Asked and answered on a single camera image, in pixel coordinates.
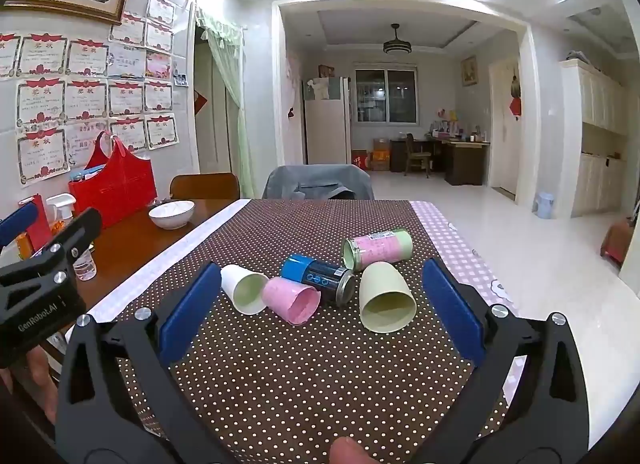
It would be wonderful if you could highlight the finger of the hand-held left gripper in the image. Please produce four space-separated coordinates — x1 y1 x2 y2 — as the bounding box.
0 207 103 312
0 204 40 247

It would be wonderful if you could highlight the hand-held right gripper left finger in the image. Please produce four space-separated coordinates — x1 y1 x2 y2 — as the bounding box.
54 262 236 464

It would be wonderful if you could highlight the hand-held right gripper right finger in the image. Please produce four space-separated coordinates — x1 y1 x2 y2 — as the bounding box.
414 258 601 464

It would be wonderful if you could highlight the white cup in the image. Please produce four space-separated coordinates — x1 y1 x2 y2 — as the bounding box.
220 264 269 316

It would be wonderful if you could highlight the pale green cup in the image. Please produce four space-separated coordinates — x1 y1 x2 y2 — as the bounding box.
359 261 417 334

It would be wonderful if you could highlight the pink cup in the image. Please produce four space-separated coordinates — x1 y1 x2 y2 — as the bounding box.
261 276 322 327

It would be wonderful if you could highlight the person's left hand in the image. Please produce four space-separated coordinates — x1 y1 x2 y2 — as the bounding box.
0 344 64 425

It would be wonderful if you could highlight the person's right hand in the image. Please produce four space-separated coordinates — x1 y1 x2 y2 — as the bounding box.
330 436 371 464

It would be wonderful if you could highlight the red box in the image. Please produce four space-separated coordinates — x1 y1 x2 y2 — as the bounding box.
19 195 53 250

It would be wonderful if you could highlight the small clear glass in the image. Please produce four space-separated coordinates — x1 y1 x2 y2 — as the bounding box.
74 246 97 281

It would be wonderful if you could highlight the white spray bottle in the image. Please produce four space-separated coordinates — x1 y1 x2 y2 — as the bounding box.
46 194 77 232

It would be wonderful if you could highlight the pink checked tablecloth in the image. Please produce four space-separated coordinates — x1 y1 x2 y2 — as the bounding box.
410 200 526 395

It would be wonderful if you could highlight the red bag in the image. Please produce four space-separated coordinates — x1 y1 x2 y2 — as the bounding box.
68 131 158 230

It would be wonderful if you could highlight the pink and green can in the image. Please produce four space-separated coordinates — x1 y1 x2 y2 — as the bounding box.
341 227 414 272

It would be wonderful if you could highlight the white bowl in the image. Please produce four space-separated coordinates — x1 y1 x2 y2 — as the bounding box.
148 200 196 230

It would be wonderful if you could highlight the brown polka dot tablecloth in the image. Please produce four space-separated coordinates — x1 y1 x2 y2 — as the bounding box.
70 198 506 464

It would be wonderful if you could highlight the blue and black can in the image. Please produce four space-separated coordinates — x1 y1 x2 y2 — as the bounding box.
280 254 357 307

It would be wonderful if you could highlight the dark wooden desk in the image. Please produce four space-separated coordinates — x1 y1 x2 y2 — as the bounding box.
390 136 491 186

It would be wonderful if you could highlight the dark wooden chair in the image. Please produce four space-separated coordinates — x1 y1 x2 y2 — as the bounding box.
404 133 432 177

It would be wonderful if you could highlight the cardboard box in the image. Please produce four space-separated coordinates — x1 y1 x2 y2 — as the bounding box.
371 138 392 171

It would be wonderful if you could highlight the brown stool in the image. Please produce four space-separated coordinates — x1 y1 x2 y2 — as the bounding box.
600 221 633 265

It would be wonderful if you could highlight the grey jacket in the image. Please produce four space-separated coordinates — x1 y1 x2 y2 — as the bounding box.
262 164 376 201

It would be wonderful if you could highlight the cream door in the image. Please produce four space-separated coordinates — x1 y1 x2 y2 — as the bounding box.
489 58 521 195

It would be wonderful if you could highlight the green door curtain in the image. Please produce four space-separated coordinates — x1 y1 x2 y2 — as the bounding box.
194 1 256 200

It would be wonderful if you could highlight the cream cabinet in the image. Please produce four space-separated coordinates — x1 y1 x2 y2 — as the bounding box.
559 58 631 219

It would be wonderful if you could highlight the white refrigerator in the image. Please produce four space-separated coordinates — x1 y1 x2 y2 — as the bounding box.
303 76 352 165

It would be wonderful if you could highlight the window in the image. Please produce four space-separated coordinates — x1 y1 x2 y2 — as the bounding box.
354 69 418 125

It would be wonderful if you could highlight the ceiling fan lamp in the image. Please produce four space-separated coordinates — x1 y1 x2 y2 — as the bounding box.
382 24 412 55

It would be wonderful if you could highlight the group of wall certificates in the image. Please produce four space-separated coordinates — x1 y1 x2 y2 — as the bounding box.
0 0 180 187

